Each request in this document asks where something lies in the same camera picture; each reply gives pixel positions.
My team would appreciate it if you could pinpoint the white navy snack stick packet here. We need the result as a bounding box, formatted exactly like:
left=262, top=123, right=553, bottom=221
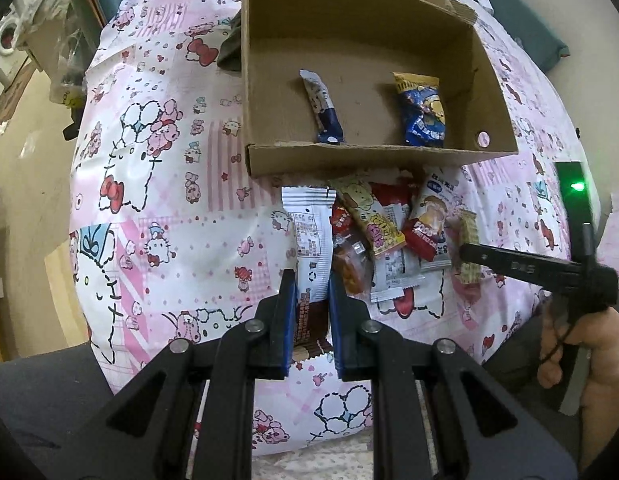
left=300, top=70, right=344, bottom=145

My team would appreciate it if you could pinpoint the chocolate white snack packet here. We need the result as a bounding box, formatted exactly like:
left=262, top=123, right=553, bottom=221
left=282, top=186, right=337, bottom=361

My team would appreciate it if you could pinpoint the blue yellow snack bag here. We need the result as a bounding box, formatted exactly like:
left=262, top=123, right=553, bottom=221
left=393, top=73, right=446, bottom=148

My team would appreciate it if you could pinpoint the white washing machine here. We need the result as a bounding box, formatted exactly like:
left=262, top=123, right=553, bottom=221
left=0, top=6, right=25, bottom=88

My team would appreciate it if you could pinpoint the yellow pink snack packet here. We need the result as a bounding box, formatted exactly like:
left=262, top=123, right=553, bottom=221
left=330, top=177, right=405, bottom=258

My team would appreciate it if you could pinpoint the brown cardboard box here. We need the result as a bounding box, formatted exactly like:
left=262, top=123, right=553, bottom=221
left=241, top=0, right=518, bottom=177

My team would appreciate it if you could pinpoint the teal bed headboard cushion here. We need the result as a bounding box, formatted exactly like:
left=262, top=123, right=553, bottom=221
left=474, top=0, right=571, bottom=73

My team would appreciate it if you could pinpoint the person right hand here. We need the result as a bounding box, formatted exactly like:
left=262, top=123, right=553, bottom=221
left=538, top=297, right=619, bottom=422

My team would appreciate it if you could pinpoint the dark grey cloth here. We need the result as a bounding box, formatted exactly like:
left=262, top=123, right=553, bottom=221
left=216, top=11, right=242, bottom=73

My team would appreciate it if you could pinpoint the small red candy packet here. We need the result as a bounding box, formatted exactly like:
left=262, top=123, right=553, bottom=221
left=330, top=203, right=353, bottom=236

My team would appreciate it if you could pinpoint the white grey snack packet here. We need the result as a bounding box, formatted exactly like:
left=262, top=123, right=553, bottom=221
left=370, top=198, right=424, bottom=302

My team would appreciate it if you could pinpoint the red white cake snack packet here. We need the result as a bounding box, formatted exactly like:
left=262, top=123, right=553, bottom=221
left=402, top=171, right=457, bottom=263

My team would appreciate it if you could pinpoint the pink Hello Kitty bedsheet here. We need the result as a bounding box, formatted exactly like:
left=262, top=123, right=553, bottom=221
left=70, top=0, right=585, bottom=455

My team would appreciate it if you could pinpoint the brown jerky snack packet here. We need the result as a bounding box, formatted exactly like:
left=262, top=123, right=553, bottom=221
left=332, top=238, right=372, bottom=297

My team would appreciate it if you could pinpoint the white blue snack packet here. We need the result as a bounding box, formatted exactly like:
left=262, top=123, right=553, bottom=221
left=418, top=170, right=458, bottom=268

